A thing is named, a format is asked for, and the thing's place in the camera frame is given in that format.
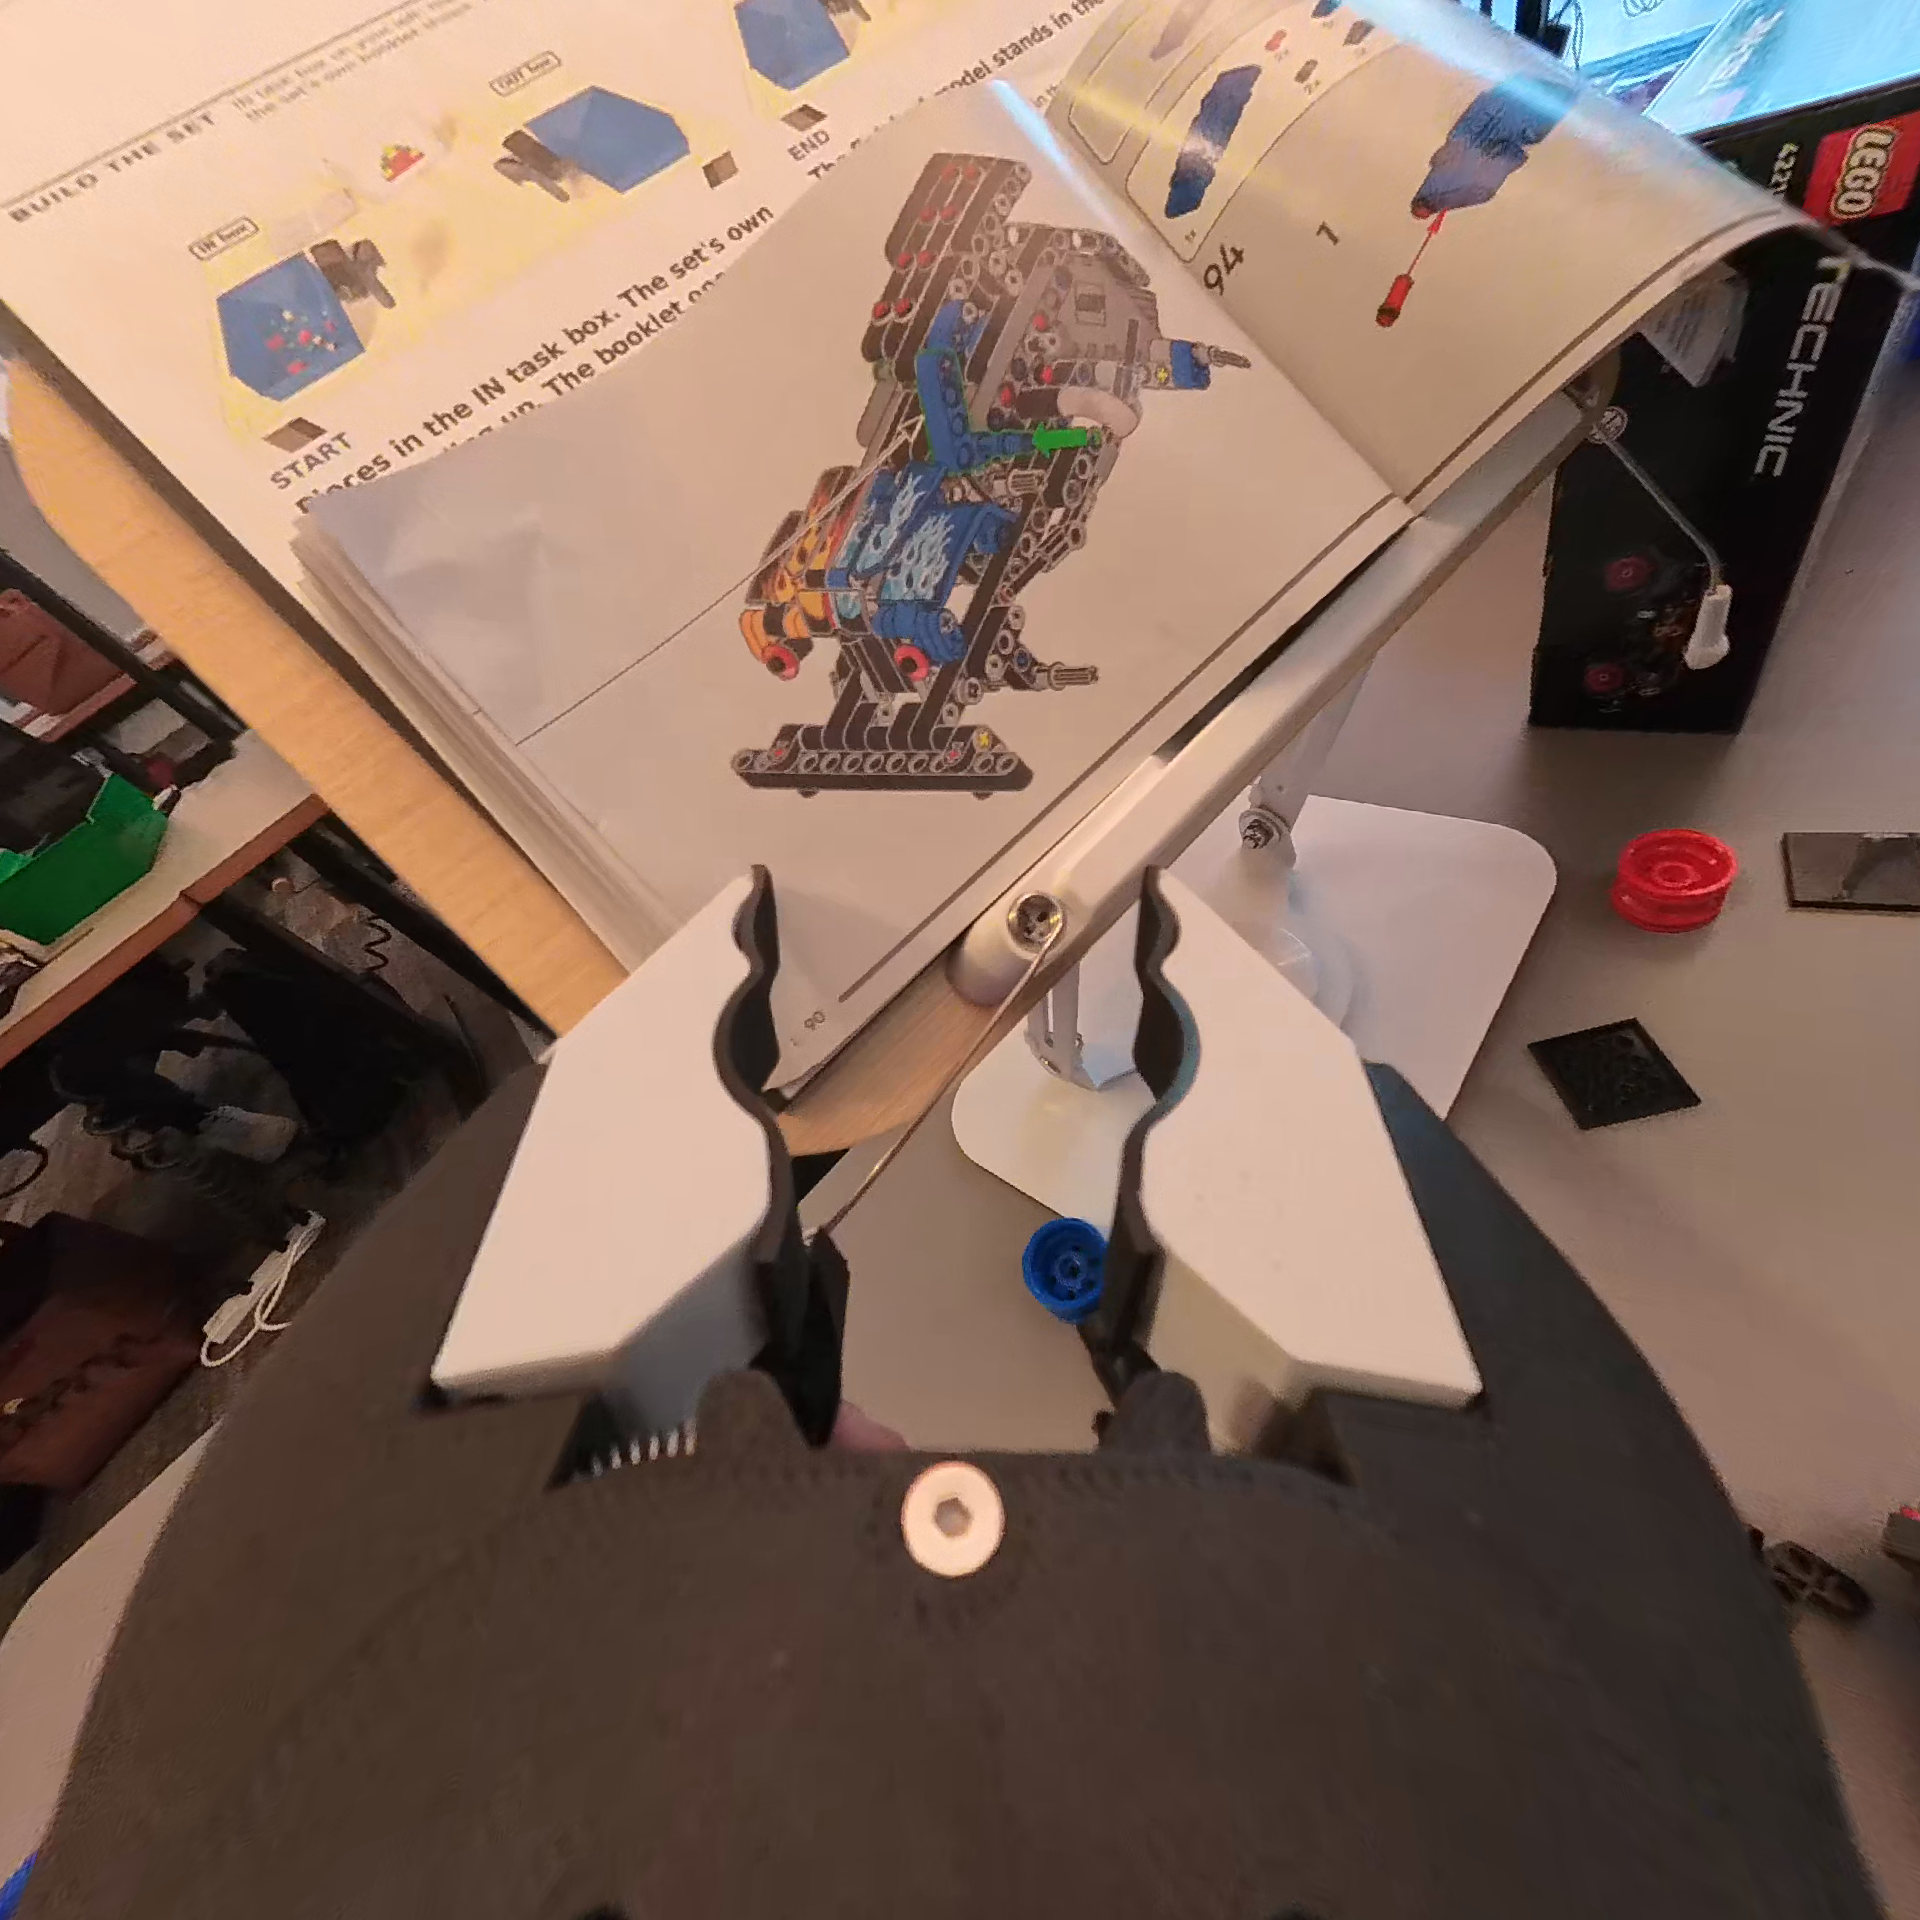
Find dark toy set box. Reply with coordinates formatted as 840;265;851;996
1526;95;1920;739

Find blue wheel rim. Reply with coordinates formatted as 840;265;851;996
1023;1219;1111;1321

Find large printed instruction sheet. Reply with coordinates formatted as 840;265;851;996
0;0;1143;520

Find grey desk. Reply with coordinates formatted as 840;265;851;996
0;268;1920;1698

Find green storage bin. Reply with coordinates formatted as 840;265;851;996
0;771;173;947

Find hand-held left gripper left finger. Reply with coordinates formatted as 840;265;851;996
430;859;851;1447

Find white power cable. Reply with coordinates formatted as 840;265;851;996
200;1204;329;1368

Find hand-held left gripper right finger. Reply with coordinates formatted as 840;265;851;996
1081;859;1485;1447

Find white book stand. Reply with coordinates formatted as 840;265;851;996
0;226;1748;1222

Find red wheel rim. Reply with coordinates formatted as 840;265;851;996
1613;831;1743;935

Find black studded square plate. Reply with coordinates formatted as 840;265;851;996
1526;1022;1701;1132

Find instruction booklet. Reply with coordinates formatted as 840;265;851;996
290;0;1854;1083

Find black smooth square tile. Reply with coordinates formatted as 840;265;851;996
1785;831;1920;907

